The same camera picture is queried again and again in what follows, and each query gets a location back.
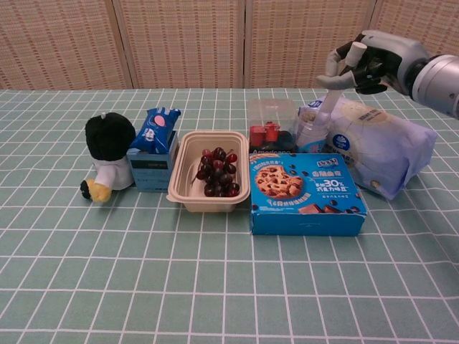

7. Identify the light blue carton box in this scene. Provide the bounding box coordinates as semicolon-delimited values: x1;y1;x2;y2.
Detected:
126;130;179;194

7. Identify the green checked tablecloth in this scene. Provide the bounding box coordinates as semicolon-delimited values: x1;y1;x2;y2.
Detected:
0;88;459;344

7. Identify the clear plastic jar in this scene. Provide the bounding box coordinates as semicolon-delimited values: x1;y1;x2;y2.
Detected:
296;103;331;154

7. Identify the red grape bunch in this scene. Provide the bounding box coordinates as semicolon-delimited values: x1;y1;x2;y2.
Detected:
196;145;241;198

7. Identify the beige food container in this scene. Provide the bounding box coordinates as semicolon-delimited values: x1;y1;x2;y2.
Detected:
167;130;251;214

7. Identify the blue oreo cookie packet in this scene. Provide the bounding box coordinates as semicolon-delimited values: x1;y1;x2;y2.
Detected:
128;106;182;156

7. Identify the woven folding screen panel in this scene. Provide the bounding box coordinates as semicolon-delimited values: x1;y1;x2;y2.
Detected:
113;0;248;90
0;0;136;90
353;0;459;90
245;0;377;90

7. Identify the black-haired plush doll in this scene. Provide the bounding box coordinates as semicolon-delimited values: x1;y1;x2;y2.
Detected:
80;112;137;204

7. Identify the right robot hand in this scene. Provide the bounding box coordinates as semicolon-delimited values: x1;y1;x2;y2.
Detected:
316;30;430;96

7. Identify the clear box with red toy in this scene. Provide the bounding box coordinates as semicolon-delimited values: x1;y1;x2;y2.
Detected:
248;98;299;156

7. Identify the blue chocolate cookie box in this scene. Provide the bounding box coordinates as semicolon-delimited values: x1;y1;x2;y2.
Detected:
249;153;368;237

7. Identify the pale blue tissue pack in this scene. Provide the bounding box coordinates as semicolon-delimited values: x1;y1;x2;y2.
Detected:
311;94;438;201

